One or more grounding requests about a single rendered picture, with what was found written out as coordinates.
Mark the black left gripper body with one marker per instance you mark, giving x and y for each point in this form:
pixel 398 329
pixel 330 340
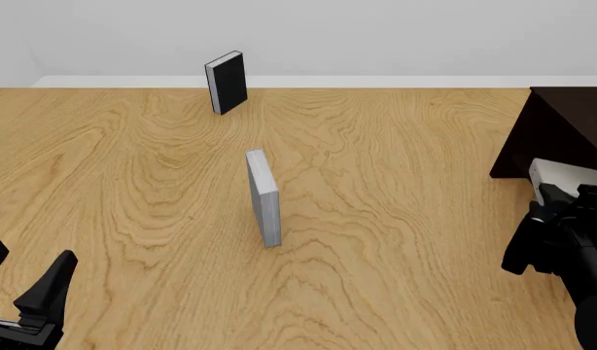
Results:
pixel 16 337

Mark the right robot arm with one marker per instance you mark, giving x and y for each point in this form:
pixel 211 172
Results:
pixel 592 277

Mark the grey hardcover book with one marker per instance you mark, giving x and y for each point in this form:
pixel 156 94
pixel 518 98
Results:
pixel 265 204

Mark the dark brown wooden cabinet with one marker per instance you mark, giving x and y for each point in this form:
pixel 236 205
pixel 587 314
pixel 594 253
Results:
pixel 561 127

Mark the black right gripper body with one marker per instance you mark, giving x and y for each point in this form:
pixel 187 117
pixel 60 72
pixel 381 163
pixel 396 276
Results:
pixel 534 244

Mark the black hardcover book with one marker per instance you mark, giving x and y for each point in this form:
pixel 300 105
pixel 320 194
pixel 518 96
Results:
pixel 229 84

